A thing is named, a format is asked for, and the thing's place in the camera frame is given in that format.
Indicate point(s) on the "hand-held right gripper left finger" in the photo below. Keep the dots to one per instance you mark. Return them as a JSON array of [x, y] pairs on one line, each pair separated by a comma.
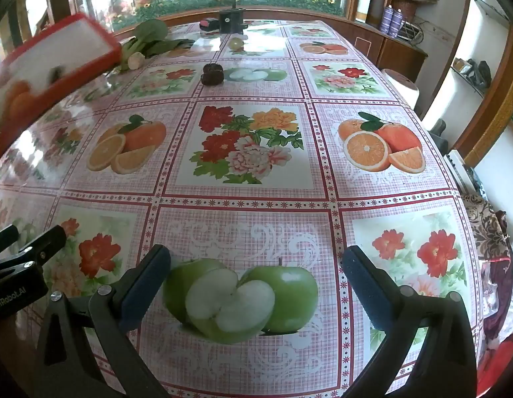
[[142, 286]]

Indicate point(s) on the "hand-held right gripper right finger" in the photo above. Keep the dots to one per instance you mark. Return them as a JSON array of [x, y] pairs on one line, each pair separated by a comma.
[[366, 286]]

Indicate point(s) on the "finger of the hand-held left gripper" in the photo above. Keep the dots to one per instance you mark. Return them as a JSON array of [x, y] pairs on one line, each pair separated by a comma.
[[45, 244], [5, 240]]

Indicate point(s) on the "red rimmed white tray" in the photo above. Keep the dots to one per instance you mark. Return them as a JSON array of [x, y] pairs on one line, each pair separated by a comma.
[[74, 45]]

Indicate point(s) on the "dark red date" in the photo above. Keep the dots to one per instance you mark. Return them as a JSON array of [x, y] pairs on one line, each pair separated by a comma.
[[213, 73]]

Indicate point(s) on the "fruit and flower printed tablecloth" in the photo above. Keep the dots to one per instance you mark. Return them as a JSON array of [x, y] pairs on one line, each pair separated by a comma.
[[248, 215]]

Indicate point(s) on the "brown patterned cloth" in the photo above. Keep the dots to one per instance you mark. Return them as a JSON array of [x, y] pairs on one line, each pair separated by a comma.
[[486, 224]]

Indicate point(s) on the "white roll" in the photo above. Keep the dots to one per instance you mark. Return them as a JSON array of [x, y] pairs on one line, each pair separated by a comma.
[[401, 87]]

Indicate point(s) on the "bok choy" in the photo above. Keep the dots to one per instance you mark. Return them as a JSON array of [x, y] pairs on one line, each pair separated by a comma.
[[155, 37]]

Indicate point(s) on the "small green fruit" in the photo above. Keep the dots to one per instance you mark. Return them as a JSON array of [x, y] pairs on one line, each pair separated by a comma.
[[235, 43]]

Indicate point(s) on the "purple spray can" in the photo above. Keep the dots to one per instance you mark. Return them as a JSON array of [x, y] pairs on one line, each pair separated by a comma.
[[396, 22], [386, 18]]

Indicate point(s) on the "red and black small box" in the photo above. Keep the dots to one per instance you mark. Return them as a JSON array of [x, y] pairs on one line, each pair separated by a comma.
[[209, 25]]

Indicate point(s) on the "black boxy device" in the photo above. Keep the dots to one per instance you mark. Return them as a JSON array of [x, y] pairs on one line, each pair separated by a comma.
[[230, 20]]

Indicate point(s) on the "wicker basket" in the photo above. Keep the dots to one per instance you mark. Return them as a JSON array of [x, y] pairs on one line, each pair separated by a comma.
[[412, 2]]

